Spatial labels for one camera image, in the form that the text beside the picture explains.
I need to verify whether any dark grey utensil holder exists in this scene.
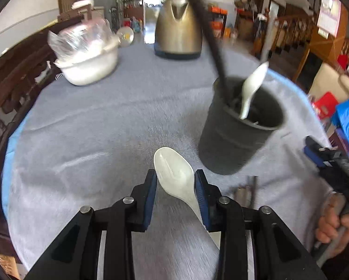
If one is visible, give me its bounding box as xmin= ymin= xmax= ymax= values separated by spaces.
xmin=198 ymin=76 xmax=286 ymax=176

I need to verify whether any dark carved wooden sideboard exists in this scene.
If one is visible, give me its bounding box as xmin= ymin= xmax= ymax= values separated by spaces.
xmin=0 ymin=13 xmax=87 ymax=280

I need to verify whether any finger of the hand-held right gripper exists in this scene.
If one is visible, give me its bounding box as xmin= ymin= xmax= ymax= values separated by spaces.
xmin=303 ymin=136 xmax=329 ymax=169

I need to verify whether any clear plastic wrapped bowl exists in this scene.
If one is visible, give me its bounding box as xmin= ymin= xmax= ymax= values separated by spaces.
xmin=47 ymin=16 xmax=115 ymax=62

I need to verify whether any white rice cooker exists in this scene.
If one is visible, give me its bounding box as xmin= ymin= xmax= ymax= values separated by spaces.
xmin=72 ymin=0 xmax=95 ymax=9

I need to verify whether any cream sofa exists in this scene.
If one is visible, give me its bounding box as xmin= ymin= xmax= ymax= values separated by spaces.
xmin=307 ymin=63 xmax=349 ymax=102

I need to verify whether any person's right hand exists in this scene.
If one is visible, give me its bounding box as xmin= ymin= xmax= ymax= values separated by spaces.
xmin=315 ymin=192 xmax=349 ymax=250

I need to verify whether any white plastic basin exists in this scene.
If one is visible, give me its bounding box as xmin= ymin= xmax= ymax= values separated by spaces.
xmin=54 ymin=39 xmax=119 ymax=86

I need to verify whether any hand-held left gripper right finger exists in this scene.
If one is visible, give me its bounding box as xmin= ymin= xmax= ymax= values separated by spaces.
xmin=194 ymin=169 xmax=328 ymax=280

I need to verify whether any grey tablecloth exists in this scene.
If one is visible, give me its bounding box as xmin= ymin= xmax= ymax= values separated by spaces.
xmin=8 ymin=42 xmax=334 ymax=280

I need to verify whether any long dark chopstick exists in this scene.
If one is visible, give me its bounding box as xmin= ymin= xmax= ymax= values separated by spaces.
xmin=179 ymin=0 xmax=229 ymax=105

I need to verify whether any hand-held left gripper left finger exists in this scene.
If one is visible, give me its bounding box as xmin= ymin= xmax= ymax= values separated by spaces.
xmin=24 ymin=169 xmax=158 ymax=280

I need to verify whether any flat orange box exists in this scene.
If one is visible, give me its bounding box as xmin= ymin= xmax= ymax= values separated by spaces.
xmin=208 ymin=5 xmax=228 ymax=15

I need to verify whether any wall calendar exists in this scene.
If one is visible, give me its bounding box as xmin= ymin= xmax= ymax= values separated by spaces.
xmin=317 ymin=0 xmax=342 ymax=38

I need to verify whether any wooden stair railing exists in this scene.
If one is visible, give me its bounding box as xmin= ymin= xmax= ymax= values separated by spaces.
xmin=252 ymin=13 xmax=349 ymax=65

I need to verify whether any bronze electric kettle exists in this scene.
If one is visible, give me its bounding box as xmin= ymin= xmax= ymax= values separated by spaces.
xmin=154 ymin=0 xmax=203 ymax=60

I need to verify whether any white plastic spoon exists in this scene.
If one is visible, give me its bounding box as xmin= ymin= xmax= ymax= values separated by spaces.
xmin=239 ymin=61 xmax=270 ymax=120
xmin=153 ymin=147 xmax=222 ymax=250

